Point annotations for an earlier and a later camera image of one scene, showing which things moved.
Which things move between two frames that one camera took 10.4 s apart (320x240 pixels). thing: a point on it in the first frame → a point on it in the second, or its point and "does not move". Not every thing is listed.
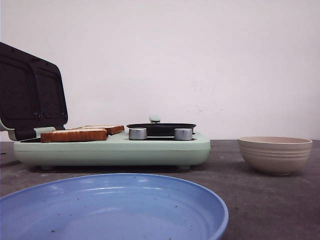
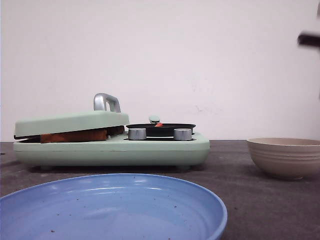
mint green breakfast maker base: [118, 150] does not move
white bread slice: [73, 135] does not move
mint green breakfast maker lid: [32, 93] → [107, 113]
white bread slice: [110, 129] does not move
